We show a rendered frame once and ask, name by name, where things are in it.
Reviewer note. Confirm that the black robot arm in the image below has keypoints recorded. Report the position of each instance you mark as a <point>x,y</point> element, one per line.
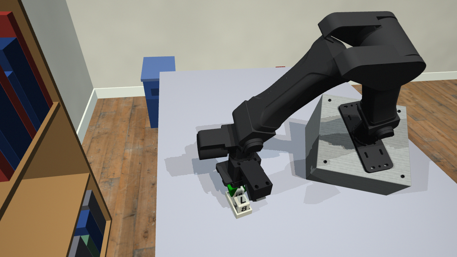
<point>382,58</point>

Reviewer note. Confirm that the cream number cube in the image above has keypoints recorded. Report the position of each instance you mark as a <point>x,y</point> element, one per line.
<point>240,191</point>
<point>241,203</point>

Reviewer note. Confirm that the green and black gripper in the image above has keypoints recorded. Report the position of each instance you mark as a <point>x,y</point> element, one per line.
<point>222,169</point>

